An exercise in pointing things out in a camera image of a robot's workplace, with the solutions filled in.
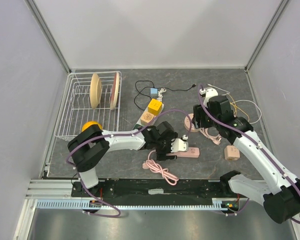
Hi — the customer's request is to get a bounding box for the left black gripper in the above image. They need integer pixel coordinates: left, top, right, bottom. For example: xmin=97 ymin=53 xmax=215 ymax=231
xmin=154 ymin=132 xmax=178 ymax=161

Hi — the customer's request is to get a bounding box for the pink long power strip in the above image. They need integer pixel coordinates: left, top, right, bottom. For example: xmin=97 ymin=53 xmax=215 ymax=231
xmin=166 ymin=147 xmax=200 ymax=158

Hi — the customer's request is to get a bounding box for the white multicolour power strip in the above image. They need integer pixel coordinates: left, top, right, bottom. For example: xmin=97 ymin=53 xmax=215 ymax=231
xmin=133 ymin=103 xmax=165 ymax=130

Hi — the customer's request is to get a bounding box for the beige wooden cube socket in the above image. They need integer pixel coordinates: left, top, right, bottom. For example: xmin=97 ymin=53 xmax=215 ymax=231
xmin=140 ymin=111 xmax=155 ymax=126

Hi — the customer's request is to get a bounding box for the yellow cube socket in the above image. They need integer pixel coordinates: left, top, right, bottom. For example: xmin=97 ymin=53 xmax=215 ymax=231
xmin=147 ymin=98 xmax=163 ymax=116

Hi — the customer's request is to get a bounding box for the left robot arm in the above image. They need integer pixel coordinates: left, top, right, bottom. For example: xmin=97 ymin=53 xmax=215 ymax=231
xmin=67 ymin=121 xmax=188 ymax=197

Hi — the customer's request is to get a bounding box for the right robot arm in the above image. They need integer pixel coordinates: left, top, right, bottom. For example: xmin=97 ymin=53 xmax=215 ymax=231
xmin=192 ymin=93 xmax=300 ymax=224

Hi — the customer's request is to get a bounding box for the pink round power socket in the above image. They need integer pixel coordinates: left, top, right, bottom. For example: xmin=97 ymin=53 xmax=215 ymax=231
xmin=184 ymin=113 xmax=200 ymax=133

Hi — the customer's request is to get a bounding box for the pink cube socket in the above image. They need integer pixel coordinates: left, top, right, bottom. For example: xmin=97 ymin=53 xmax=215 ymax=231
xmin=224 ymin=145 xmax=240 ymax=161

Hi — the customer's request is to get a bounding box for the blue charger adapter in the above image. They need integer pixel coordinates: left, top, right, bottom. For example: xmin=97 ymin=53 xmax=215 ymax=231
xmin=149 ymin=87 xmax=159 ymax=99

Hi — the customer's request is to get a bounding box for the pink rimmed plate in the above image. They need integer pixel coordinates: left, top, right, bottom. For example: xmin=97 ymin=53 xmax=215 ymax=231
xmin=110 ymin=71 xmax=120 ymax=110

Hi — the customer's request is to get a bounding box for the orange bowl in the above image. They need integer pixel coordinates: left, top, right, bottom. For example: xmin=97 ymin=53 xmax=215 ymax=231
xmin=81 ymin=121 xmax=103 ymax=132

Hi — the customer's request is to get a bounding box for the beige plate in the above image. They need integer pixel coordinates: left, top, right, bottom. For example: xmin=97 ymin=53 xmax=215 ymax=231
xmin=89 ymin=73 xmax=102 ymax=109

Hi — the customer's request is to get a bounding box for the pink bundled power cord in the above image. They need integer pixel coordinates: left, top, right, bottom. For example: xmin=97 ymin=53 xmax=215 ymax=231
xmin=142 ymin=151 xmax=180 ymax=186

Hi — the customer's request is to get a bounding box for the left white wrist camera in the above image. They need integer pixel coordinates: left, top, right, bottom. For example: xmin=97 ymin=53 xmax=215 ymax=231
xmin=170 ymin=135 xmax=189 ymax=153

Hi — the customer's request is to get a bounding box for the pink coiled cable with plug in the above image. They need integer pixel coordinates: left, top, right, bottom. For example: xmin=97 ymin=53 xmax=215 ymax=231
xmin=199 ymin=127 xmax=222 ymax=146

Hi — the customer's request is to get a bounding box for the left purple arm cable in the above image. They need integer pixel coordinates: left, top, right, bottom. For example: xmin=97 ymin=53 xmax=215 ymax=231
xmin=66 ymin=108 xmax=193 ymax=218

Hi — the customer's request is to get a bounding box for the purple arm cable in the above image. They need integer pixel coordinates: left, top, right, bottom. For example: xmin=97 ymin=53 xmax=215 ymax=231
xmin=66 ymin=108 xmax=193 ymax=218
xmin=196 ymin=83 xmax=300 ymax=226

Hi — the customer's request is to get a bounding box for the yellow charging cable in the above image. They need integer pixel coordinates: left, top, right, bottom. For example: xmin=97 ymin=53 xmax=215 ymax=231
xmin=226 ymin=93 xmax=242 ymax=118

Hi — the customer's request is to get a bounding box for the white charging cable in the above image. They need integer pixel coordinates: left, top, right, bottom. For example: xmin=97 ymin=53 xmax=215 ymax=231
xmin=206 ymin=83 xmax=263 ymax=125

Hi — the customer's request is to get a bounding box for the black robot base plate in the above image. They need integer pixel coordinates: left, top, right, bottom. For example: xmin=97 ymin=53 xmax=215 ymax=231
xmin=71 ymin=177 xmax=251 ymax=207

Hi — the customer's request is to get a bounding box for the white coiled strip cord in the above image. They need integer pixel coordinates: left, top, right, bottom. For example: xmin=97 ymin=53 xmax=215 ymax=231
xmin=157 ymin=87 xmax=167 ymax=102

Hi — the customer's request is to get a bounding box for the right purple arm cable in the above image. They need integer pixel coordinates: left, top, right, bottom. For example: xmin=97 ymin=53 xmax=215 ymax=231
xmin=196 ymin=83 xmax=300 ymax=226

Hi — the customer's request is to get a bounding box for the white wire dish rack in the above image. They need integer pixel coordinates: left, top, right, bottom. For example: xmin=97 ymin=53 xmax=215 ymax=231
xmin=54 ymin=71 xmax=122 ymax=141

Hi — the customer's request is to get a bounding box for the grey slotted cable duct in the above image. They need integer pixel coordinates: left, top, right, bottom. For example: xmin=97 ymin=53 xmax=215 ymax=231
xmin=36 ymin=198 xmax=228 ymax=211

